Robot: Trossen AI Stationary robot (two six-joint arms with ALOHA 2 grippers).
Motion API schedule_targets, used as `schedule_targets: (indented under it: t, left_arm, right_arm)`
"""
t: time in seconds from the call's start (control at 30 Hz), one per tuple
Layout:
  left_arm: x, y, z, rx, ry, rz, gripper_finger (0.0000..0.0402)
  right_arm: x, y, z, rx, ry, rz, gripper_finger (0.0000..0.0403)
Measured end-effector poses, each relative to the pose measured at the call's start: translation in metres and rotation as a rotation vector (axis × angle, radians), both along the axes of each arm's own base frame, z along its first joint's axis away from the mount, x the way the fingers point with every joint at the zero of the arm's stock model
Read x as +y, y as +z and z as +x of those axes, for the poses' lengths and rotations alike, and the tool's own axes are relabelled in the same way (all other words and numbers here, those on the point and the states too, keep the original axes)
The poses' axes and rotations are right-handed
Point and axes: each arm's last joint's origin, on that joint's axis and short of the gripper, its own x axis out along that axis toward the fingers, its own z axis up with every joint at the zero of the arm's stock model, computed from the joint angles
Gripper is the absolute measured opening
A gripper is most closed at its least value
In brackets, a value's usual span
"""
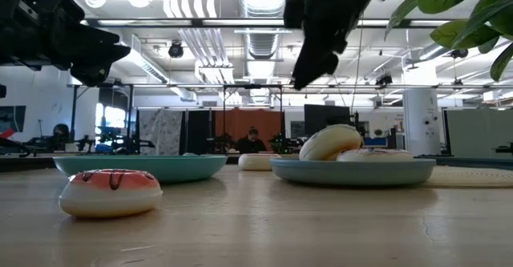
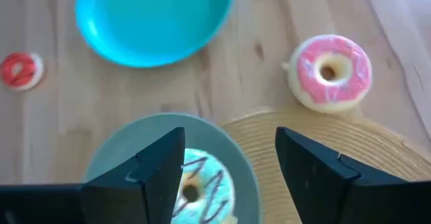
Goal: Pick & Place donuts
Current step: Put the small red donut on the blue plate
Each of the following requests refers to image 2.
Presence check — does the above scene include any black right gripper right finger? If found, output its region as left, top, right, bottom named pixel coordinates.
left=275, top=126, right=408, bottom=224

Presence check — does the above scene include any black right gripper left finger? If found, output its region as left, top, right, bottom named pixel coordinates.
left=82, top=126, right=186, bottom=224

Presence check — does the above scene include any small red frosted donut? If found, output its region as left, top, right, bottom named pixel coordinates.
left=0, top=51, right=44, bottom=91

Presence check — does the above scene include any light blue chocolate-striped donut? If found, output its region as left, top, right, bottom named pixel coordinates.
left=170, top=148, right=238, bottom=224

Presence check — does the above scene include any round woven beige placemat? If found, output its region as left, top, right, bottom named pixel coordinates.
left=220, top=106, right=431, bottom=224

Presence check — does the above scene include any blue bowl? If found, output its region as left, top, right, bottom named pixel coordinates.
left=82, top=112, right=263, bottom=224

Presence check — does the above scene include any large pink frosted donut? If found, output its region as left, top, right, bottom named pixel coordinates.
left=281, top=34, right=373, bottom=114

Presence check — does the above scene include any turquoise plastic plate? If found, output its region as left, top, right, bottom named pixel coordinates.
left=74, top=0, right=236, bottom=69

